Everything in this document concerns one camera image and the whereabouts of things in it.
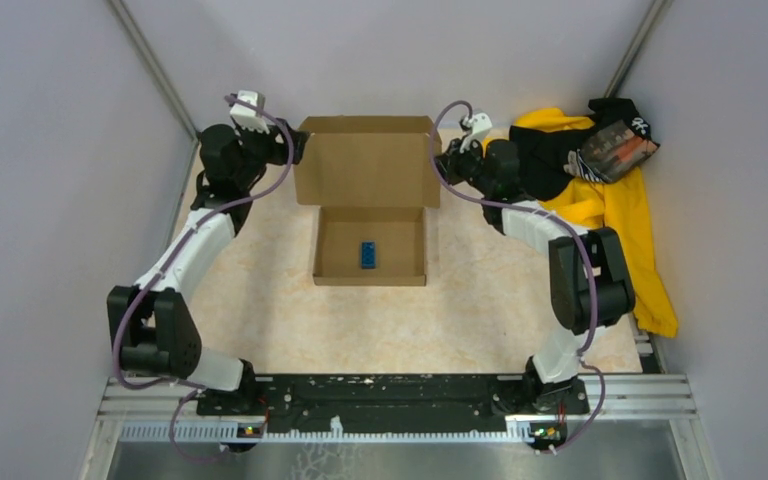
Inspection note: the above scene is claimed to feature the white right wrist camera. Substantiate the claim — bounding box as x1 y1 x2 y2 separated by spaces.
459 110 493 153

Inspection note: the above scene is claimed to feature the brown cardboard box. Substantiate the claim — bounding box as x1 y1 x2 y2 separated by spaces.
294 115 441 287

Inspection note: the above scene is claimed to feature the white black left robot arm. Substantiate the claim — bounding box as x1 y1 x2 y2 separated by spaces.
106 120 310 414

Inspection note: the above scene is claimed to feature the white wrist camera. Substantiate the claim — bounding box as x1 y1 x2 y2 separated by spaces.
459 110 493 153
226 90 269 134

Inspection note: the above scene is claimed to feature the small blue block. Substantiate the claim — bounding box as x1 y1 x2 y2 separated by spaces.
359 241 377 270

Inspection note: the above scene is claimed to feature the black cloth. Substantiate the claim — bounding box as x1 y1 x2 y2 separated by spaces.
508 98 645 201

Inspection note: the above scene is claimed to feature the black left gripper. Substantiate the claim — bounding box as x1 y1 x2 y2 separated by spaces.
234 116 309 187

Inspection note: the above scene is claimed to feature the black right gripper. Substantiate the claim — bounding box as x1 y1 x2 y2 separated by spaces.
429 134 493 197

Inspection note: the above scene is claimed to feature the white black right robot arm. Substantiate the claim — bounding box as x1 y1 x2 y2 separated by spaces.
433 135 635 412

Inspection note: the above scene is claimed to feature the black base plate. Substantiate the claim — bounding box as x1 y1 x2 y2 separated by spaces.
196 374 590 434

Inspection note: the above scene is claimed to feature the patterned grey pouch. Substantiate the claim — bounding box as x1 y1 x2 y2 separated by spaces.
563 116 660 184

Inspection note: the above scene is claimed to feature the yellow cloth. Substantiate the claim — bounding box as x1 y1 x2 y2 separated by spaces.
505 98 679 338

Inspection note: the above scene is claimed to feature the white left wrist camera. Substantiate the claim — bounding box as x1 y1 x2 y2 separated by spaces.
226 90 269 134

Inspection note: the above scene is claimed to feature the aluminium frame rail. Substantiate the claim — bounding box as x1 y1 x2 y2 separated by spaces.
80 374 716 479

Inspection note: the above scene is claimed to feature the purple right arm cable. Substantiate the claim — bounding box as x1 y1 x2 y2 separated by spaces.
427 99 608 455

